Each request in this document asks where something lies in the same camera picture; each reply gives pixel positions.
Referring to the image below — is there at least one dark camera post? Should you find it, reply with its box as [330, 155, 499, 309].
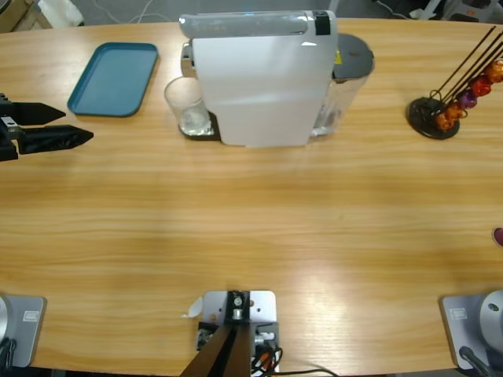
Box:
[180, 290, 252, 377]

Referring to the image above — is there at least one black capsule rack stand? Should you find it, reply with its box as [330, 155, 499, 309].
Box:
[406, 25, 503, 141]

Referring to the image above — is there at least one black power cable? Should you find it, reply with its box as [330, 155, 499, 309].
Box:
[274, 367, 340, 377]

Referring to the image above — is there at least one purple coffee capsule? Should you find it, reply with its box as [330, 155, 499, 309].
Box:
[458, 90, 479, 109]

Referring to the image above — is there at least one teal plastic tray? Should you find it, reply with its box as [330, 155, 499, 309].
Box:
[65, 42, 159, 119]

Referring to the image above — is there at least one white tape scrap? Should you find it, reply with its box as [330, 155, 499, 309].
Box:
[180, 296, 204, 319]

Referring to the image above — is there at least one white floor cable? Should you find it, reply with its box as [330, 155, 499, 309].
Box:
[92, 0, 176, 25]

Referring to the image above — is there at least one wooden crate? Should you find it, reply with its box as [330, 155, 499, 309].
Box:
[0, 0, 54, 33]

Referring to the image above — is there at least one clear water tank black lid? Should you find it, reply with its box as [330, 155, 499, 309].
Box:
[312, 33, 376, 138]

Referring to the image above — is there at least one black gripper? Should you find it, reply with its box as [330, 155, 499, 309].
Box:
[0, 93, 95, 163]

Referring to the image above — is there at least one white capsule coffee machine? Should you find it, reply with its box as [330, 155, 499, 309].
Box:
[178, 9, 340, 149]

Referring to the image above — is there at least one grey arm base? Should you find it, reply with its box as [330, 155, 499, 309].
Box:
[0, 294, 47, 368]
[439, 289, 503, 370]

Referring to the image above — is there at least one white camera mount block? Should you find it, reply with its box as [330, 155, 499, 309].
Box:
[198, 289, 281, 374]

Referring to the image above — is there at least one clear drinking glass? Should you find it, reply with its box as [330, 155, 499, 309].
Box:
[163, 76, 211, 137]

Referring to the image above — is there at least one grey stool with orange mark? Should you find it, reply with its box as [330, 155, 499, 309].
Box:
[442, 0, 503, 23]

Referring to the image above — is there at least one black base cable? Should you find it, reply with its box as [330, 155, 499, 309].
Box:
[458, 346, 492, 377]
[0, 338, 19, 368]

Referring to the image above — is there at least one orange black wire bundle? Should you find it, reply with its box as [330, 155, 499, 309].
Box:
[250, 345, 284, 377]

